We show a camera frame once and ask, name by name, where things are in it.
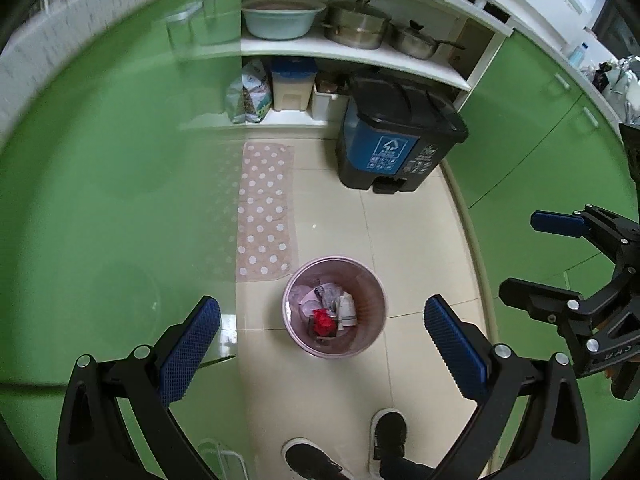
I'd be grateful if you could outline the large steel pot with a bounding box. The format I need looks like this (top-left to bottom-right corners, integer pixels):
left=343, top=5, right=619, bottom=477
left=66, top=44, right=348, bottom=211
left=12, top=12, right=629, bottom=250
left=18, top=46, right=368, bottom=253
left=322, top=0, right=392, bottom=50

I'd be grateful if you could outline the small steel saucepan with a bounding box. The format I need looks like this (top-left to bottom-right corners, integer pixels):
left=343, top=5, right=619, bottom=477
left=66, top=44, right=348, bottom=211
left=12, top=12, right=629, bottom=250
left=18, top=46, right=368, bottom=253
left=390, top=20, right=465, bottom=60

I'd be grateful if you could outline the plastic water bottle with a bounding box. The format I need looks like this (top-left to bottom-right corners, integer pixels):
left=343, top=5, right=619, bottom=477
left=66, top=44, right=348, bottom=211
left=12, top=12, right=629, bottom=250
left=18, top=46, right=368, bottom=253
left=568, top=42, right=589, bottom=68

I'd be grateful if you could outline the blue black pedal bin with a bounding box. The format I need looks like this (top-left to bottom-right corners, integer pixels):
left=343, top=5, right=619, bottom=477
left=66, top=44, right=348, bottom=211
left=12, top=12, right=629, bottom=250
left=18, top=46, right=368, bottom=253
left=335, top=73, right=469, bottom=194

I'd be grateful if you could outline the green white food bag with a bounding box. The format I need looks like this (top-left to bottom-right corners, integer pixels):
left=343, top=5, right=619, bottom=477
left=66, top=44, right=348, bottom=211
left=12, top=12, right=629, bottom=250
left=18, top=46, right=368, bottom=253
left=224, top=58, right=272, bottom=124

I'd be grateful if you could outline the pink waste basket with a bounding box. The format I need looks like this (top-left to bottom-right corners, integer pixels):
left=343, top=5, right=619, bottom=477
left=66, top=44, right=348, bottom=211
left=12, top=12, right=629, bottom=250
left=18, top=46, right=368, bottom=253
left=282, top=256, right=387, bottom=360

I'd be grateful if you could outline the white blue lidded storage box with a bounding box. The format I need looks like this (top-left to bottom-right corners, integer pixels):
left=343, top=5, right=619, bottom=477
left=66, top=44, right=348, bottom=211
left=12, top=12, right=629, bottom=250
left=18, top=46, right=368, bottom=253
left=270, top=56, right=318, bottom=112

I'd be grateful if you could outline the light blue basin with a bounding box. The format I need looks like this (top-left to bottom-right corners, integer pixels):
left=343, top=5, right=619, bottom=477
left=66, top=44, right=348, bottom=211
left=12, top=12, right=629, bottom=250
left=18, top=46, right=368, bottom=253
left=242, top=0, right=326, bottom=40

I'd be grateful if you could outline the white shelf unit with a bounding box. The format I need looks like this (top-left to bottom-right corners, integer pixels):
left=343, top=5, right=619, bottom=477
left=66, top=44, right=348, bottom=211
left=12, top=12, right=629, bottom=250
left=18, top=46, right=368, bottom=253
left=240, top=0, right=514, bottom=129

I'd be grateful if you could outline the red paper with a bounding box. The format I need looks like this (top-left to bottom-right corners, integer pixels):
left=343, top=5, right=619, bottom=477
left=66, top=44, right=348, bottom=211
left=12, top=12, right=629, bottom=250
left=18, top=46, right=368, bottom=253
left=311, top=309, right=337, bottom=337

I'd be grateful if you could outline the right black shoe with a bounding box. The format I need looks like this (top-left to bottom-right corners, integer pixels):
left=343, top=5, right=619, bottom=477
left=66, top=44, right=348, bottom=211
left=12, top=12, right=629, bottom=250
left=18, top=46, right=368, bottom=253
left=369, top=408, right=408, bottom=479

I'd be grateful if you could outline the left black shoe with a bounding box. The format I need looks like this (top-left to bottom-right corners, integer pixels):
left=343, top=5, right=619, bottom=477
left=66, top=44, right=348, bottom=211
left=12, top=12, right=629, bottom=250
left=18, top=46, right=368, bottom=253
left=282, top=438, right=352, bottom=480

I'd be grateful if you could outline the black shoe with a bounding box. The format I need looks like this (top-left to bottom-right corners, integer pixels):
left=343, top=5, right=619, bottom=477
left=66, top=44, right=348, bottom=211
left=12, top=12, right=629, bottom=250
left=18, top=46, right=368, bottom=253
left=369, top=408, right=408, bottom=479
left=282, top=438, right=352, bottom=480

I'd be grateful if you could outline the pink dotted floor mat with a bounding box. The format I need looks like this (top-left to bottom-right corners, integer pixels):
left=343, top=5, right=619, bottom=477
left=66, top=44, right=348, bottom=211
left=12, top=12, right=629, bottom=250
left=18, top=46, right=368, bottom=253
left=235, top=140, right=297, bottom=283

